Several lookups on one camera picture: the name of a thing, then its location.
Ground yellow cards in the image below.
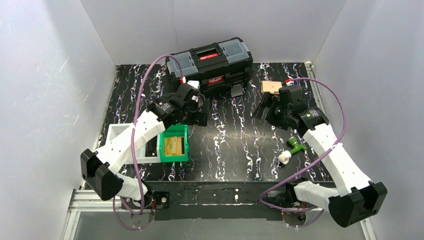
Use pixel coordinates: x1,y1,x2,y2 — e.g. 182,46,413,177
164,136,185,156

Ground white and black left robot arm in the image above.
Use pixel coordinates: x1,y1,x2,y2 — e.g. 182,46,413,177
80,80,208,201

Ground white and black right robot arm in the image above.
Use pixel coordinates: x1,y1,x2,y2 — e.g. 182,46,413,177
253,85,388,228

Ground green plastic bin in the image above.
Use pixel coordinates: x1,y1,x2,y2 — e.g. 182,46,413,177
157,123,189,163

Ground black plastic toolbox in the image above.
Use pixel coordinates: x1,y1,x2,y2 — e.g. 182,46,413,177
165,37,253,98

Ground white plastic bin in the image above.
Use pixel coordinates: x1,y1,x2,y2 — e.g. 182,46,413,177
97,122,165,166

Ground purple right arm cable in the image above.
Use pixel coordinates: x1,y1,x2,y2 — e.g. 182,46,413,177
258,77,349,229

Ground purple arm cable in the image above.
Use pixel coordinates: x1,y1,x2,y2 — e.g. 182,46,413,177
112,53,185,231
258,77,349,229

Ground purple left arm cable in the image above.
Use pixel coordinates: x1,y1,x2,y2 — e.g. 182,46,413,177
112,53,185,231

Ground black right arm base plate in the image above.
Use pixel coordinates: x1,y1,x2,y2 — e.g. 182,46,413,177
263,190,317,213

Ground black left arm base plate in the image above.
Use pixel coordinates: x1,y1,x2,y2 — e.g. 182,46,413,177
124,191,171,210

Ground aluminium front rail frame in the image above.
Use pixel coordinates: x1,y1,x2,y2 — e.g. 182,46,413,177
62,190,376,240

